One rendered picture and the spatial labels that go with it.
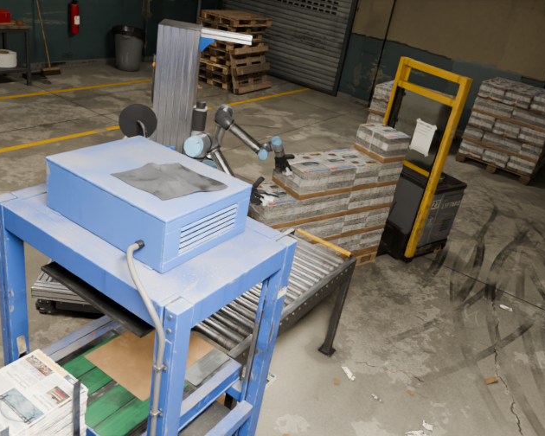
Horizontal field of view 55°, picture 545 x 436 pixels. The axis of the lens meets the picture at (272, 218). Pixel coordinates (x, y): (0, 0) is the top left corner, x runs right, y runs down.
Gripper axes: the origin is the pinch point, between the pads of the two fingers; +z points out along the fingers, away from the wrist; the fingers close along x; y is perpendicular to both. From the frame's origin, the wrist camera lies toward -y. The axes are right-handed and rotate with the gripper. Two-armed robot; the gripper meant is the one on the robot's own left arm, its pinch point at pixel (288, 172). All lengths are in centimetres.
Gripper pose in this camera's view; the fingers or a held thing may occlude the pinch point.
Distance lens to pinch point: 420.1
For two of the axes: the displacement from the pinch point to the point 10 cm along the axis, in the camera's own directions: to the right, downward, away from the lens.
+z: 2.5, 7.0, 6.7
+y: -7.8, 5.5, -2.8
